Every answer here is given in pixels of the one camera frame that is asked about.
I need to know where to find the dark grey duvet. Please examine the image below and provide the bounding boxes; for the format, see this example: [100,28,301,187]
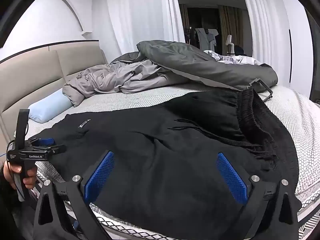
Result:
[110,40,278,92]

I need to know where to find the person's left hand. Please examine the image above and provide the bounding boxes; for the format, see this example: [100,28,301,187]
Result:
[3,160,38,190]

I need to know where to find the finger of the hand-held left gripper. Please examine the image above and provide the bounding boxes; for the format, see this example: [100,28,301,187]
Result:
[37,144,67,155]
[26,137,55,148]

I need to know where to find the slim black door handle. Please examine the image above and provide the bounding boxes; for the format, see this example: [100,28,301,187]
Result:
[288,29,292,83]

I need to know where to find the beige curtain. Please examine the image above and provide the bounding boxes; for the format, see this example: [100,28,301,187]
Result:
[219,5,242,53]
[180,4,190,43]

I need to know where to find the light blue pillow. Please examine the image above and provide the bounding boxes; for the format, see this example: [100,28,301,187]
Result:
[28,89,73,123]

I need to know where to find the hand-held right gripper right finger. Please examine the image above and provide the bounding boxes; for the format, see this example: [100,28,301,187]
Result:
[216,151,300,240]

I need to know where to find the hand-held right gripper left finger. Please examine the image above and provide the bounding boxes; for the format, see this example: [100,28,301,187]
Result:
[32,150,115,240]

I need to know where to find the striped white bedding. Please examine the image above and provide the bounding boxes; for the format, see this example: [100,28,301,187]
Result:
[204,49,262,66]

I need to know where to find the black pants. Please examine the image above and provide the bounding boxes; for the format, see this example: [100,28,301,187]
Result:
[29,87,299,240]

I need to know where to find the hanging grey garment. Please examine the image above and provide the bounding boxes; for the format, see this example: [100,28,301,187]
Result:
[195,27,209,52]

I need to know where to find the bed with white patterned mattress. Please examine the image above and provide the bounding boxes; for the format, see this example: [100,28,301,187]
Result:
[25,80,320,240]

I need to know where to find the dark glass partition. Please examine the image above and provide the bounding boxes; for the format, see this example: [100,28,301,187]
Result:
[304,5,320,100]

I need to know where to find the hanging white garment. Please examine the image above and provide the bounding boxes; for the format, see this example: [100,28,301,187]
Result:
[207,29,218,52]

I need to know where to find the beige padded headboard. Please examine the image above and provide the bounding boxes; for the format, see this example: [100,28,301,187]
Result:
[0,40,108,140]

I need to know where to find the white stand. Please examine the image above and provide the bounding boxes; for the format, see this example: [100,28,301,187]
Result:
[226,34,236,56]

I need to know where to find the white curtain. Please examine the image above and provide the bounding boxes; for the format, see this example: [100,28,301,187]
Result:
[105,0,186,63]
[237,0,290,65]

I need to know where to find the person's left forearm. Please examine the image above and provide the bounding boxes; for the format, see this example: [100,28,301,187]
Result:
[0,172,35,240]

